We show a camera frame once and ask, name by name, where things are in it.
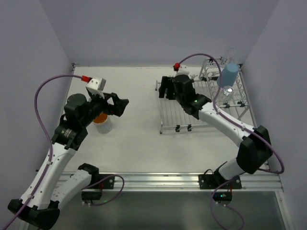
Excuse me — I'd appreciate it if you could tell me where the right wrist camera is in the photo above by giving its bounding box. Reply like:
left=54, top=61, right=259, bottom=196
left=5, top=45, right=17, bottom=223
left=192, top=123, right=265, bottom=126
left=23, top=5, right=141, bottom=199
left=173, top=63, right=189, bottom=76

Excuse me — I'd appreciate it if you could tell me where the black base bracket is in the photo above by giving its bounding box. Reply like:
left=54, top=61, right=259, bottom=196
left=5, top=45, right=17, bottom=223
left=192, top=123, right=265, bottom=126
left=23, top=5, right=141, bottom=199
left=81, top=174, right=115, bottom=204
left=198, top=169, right=242, bottom=204

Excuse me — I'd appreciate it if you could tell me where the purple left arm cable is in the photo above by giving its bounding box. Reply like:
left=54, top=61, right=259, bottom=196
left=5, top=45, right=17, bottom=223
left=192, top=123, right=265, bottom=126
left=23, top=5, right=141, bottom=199
left=0, top=75, right=83, bottom=229

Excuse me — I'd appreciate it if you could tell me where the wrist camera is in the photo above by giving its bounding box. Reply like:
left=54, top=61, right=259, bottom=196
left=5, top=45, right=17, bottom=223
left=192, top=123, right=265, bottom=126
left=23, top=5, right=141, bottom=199
left=81, top=75, right=106, bottom=98
left=173, top=63, right=189, bottom=76

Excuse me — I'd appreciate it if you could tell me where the silver wire dish rack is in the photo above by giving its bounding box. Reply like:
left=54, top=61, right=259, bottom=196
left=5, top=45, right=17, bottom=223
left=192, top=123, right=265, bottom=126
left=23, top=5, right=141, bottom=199
left=155, top=59, right=251, bottom=134

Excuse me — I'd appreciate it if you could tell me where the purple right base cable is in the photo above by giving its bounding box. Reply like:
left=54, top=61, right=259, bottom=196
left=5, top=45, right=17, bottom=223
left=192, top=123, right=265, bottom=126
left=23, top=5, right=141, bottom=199
left=209, top=177, right=247, bottom=230

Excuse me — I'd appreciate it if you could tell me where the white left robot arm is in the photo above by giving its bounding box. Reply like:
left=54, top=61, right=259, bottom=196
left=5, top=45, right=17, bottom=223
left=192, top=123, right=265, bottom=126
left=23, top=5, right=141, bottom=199
left=8, top=93, right=129, bottom=230

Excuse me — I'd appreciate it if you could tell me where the clear glass tumbler front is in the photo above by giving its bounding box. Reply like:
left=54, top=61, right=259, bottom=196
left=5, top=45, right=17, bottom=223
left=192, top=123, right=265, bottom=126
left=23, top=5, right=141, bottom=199
left=222, top=86, right=234, bottom=103

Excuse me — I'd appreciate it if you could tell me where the black left base bracket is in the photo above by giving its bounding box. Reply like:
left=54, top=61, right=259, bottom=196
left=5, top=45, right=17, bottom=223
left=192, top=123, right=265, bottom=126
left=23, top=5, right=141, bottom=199
left=81, top=174, right=115, bottom=204

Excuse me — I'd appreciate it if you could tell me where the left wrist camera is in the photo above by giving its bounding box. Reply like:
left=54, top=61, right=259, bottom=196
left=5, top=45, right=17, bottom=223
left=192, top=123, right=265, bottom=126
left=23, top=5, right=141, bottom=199
left=81, top=75, right=106, bottom=98

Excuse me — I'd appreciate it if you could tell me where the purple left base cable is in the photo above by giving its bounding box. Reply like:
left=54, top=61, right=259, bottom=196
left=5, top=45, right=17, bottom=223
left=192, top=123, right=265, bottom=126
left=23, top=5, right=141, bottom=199
left=83, top=174, right=125, bottom=207

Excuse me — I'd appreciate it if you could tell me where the aluminium mounting rail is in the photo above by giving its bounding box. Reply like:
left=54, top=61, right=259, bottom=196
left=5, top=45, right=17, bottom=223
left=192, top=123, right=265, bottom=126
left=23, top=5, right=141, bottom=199
left=59, top=171, right=281, bottom=192

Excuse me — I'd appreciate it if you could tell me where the light blue plastic cup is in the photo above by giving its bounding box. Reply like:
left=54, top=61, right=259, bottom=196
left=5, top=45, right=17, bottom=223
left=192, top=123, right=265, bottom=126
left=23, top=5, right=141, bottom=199
left=217, top=63, right=239, bottom=88

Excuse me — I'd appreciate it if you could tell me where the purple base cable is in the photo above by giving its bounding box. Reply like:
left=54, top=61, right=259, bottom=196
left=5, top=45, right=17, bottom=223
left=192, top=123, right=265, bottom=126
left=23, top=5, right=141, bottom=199
left=83, top=174, right=125, bottom=207
left=209, top=177, right=247, bottom=230

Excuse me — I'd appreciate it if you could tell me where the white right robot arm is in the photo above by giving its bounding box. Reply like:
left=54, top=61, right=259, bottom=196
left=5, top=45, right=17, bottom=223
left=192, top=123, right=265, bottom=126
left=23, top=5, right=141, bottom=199
left=158, top=74, right=273, bottom=181

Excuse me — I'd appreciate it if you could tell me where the black right base bracket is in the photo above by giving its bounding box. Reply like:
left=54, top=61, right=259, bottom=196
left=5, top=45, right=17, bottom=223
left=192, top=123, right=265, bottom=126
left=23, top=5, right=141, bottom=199
left=198, top=169, right=242, bottom=204

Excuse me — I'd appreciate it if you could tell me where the clear glass tumbler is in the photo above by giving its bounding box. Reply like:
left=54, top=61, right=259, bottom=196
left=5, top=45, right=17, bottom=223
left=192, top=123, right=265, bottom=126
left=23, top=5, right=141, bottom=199
left=222, top=86, right=234, bottom=103
left=221, top=47, right=240, bottom=65

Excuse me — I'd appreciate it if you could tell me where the white floral ceramic mug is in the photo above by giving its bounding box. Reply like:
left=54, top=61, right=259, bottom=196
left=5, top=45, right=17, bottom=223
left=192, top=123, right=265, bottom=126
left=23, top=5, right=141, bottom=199
left=93, top=113, right=113, bottom=134

